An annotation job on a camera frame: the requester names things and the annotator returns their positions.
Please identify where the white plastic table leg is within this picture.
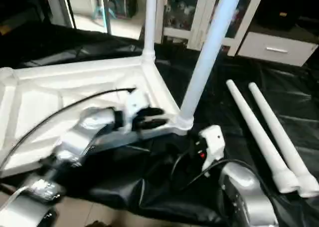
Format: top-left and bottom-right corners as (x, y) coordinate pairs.
(226, 79), (300, 194)
(178, 0), (244, 129)
(142, 0), (159, 63)
(248, 82), (319, 198)

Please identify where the white drawer unit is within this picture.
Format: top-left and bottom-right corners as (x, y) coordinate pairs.
(238, 31), (318, 67)

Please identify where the white plastic table top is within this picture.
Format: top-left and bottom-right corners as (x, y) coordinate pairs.
(0, 55), (194, 178)

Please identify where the dark storage box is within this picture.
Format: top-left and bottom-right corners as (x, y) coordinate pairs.
(107, 0), (138, 19)

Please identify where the black mat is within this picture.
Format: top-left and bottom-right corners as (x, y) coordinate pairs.
(0, 25), (319, 227)

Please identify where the light blue metal frame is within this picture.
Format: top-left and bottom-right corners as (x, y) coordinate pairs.
(97, 0), (113, 34)

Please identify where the black box yellow label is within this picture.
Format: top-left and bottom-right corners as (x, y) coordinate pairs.
(263, 0), (301, 30)

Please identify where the white glass-door cabinet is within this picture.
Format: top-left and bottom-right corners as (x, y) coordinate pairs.
(155, 0), (266, 55)

